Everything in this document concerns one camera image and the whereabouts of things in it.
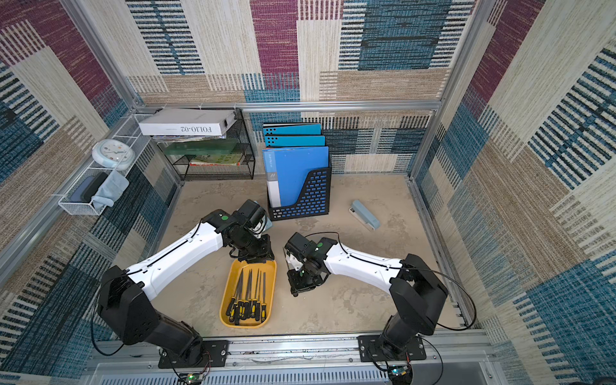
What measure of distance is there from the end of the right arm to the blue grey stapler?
0.40m

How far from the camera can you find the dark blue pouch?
651 millimetres

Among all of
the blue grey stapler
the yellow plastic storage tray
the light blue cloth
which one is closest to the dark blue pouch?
the light blue cloth

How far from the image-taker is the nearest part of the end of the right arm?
598 millimetres

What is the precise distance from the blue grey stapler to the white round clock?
84cm

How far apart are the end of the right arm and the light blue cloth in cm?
51

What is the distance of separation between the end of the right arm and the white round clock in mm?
577

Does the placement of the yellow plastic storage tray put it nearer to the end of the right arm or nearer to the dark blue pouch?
the end of the right arm

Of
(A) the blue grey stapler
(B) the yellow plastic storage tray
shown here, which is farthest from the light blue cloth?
(A) the blue grey stapler

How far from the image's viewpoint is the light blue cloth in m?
0.66

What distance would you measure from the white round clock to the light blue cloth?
1.2 inches
